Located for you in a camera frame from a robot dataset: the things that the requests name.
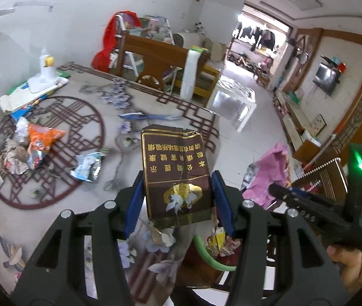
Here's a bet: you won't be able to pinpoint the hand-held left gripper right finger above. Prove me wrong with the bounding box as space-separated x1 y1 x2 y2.
211 171 351 306

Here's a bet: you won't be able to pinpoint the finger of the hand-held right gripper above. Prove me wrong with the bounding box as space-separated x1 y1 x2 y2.
268 183 300 219
291 187 345 213

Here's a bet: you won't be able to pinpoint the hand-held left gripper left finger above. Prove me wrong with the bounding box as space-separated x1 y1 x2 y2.
10 180 145 306

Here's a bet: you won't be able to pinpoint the pink snack wrapper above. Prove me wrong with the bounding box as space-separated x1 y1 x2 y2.
243 142 292 211

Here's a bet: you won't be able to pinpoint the yellow green wrapper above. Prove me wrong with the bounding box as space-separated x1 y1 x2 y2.
208 228 243 258

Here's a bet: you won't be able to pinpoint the brown cigarette carton wrapper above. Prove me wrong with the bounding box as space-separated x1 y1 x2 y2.
140 124 215 229

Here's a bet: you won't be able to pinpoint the blue white wrapper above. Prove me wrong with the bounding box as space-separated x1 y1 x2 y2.
70 152 106 182

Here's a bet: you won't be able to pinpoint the green-rimmed trash bin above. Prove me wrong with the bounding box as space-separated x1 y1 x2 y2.
175 223 244 292

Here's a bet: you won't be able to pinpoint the orange snack bag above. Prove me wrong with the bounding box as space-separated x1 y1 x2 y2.
26 124 66 170

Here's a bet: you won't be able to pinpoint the printed wrapper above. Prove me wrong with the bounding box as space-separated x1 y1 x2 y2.
1 138 30 175

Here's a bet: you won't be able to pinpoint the person's right hand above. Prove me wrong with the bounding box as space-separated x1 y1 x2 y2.
326 244 362 291

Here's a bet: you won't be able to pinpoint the wooden chair with round carving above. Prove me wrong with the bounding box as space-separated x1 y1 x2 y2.
291 158 354 205

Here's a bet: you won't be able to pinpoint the long television cabinet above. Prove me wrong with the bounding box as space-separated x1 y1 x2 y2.
275 89 324 163

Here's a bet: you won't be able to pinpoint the white coffee table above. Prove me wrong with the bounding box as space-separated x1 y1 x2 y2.
206 78 257 133

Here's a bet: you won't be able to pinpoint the small wooden chair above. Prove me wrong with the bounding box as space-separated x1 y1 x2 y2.
254 67 269 87

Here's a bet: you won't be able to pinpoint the white plastic sheet roll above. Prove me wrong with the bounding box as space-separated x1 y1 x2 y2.
181 49 202 100

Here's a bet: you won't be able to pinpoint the white balance bike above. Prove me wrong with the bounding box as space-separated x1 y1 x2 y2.
232 54 255 69

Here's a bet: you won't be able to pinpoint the blue printed book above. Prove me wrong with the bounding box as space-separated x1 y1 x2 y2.
10 96 49 120

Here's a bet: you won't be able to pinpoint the carved wooden chair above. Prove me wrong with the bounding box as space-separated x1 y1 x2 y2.
117 32 212 98

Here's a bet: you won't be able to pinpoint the white desk lamp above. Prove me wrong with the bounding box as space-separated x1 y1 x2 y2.
0 2 70 93

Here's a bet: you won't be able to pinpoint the white paper sheets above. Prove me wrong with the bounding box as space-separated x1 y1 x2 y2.
0 83 61 115

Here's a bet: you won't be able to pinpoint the hanging clothes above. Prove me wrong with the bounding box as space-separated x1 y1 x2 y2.
235 25 277 52

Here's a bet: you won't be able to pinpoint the green book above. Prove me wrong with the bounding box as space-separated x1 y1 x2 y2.
7 70 70 97

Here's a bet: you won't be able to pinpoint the red cloth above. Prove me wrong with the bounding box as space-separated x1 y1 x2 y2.
92 11 140 72

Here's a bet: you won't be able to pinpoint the white book rack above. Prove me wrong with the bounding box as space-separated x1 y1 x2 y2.
114 12 174 81

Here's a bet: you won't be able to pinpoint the white bead string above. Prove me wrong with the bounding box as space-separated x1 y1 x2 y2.
291 157 341 185

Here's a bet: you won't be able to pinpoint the long-handled mop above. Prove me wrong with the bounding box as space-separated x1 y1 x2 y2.
301 132 340 173

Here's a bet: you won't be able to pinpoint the wall-mounted television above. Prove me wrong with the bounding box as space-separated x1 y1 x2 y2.
315 63 340 96

